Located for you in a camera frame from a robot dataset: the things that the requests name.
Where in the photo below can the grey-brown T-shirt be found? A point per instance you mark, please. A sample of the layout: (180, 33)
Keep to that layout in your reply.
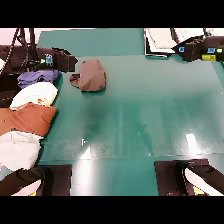
(91, 76)

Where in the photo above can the pale white garment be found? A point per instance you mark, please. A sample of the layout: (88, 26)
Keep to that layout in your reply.
(18, 150)

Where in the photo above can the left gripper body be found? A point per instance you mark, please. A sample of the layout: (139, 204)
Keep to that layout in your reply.
(65, 60)

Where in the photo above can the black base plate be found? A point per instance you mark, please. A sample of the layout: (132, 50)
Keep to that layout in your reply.
(58, 180)
(168, 178)

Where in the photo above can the cream garment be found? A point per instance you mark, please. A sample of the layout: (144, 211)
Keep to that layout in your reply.
(35, 95)

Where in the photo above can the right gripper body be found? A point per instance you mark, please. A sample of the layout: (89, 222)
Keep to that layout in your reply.
(190, 50)

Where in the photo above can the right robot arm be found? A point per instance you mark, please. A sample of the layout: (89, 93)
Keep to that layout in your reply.
(213, 50)

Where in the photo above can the purple garment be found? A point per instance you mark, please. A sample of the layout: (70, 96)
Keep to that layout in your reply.
(35, 77)

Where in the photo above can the rust orange garment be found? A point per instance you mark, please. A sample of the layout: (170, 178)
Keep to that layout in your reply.
(31, 118)

